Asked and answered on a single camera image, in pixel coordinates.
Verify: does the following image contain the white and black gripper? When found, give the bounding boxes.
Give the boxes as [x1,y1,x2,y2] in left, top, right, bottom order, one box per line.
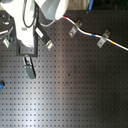
[5,0,55,57]

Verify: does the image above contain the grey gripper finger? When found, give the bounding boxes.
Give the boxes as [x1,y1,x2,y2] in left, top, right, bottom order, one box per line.
[23,55,36,79]

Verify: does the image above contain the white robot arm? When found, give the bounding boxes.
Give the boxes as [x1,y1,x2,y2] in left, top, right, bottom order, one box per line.
[1,0,69,79]

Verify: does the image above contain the metal clip at left edge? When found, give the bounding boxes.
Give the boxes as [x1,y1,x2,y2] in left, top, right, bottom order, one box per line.
[3,37,11,48]

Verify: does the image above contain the black cable on robot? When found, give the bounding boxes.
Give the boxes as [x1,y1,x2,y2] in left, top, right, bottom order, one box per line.
[21,0,40,29]

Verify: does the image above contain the metal cable clip left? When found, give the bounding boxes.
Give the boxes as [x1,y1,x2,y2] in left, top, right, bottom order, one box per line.
[69,20,82,38]

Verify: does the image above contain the metal cable clip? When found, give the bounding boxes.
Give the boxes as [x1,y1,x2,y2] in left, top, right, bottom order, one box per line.
[97,29,110,48]
[69,20,82,38]

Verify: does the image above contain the white cable with coloured bands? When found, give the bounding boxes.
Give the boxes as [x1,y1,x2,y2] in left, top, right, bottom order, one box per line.
[43,15,128,52]

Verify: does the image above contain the metal cable clip right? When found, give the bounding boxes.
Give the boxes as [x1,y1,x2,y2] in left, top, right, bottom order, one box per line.
[97,29,110,48]

